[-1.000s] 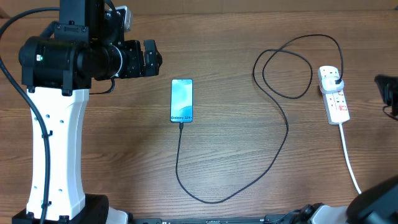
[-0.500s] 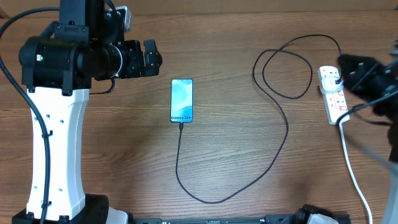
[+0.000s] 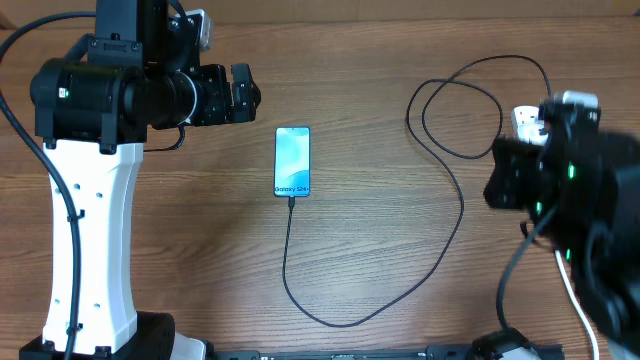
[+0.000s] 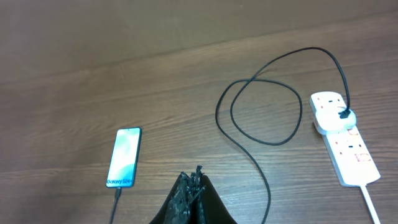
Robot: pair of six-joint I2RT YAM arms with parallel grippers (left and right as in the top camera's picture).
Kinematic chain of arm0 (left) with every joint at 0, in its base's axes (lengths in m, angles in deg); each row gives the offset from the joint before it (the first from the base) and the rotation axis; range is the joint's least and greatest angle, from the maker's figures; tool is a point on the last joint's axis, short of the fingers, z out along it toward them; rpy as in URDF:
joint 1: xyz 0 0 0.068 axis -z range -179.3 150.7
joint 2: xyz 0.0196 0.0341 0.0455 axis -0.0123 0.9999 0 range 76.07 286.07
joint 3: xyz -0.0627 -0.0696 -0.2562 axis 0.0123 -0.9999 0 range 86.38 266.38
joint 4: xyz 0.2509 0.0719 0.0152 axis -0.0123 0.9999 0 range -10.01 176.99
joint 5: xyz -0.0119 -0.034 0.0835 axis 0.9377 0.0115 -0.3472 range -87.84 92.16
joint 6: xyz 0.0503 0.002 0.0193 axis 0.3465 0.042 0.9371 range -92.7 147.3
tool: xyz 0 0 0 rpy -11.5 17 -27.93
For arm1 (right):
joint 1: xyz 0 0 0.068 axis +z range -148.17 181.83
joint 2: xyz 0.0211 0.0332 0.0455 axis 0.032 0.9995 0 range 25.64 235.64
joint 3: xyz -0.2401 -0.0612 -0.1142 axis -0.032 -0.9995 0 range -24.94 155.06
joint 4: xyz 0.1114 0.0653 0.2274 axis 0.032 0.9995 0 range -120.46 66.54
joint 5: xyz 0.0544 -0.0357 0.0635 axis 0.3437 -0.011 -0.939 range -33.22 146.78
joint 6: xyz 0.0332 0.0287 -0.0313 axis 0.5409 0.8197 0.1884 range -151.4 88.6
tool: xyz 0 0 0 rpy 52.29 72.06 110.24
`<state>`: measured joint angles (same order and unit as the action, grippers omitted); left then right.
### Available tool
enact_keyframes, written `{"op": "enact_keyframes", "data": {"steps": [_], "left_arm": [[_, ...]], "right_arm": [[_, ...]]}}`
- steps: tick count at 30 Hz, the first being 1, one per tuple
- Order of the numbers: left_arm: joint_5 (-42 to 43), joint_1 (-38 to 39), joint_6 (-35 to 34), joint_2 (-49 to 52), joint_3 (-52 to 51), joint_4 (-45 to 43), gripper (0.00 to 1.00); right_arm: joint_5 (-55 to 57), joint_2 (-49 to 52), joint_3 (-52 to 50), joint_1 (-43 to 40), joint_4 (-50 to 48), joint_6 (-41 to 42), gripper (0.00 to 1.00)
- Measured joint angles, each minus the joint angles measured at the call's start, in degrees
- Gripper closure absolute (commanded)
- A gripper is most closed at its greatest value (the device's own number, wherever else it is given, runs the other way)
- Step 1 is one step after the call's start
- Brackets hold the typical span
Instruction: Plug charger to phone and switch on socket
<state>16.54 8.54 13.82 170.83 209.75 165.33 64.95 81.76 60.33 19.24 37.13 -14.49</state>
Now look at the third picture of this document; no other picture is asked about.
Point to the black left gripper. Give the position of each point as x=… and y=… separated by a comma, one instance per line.
x=219, y=110

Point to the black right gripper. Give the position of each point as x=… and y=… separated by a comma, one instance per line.
x=507, y=168

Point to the black Galaxy smartphone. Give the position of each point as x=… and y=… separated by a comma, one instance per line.
x=292, y=163

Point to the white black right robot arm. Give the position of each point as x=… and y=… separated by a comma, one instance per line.
x=582, y=193

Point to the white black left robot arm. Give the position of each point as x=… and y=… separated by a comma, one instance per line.
x=139, y=69

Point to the white power strip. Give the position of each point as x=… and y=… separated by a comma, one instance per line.
x=527, y=127

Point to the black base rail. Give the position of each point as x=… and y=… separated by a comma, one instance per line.
x=431, y=352

